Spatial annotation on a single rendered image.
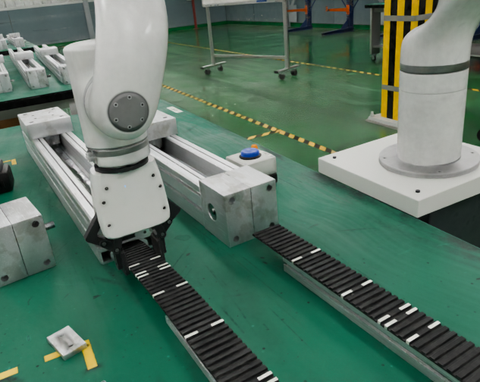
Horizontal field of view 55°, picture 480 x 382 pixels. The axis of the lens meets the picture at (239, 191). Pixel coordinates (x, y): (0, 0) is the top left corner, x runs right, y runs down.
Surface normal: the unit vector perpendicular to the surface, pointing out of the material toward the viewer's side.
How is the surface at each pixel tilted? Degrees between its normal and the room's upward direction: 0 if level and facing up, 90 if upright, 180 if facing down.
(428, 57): 90
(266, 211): 90
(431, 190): 1
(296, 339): 0
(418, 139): 91
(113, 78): 82
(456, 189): 90
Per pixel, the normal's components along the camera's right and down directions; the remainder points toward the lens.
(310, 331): -0.09, -0.91
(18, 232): 0.59, 0.27
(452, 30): 0.13, 0.72
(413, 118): -0.78, 0.33
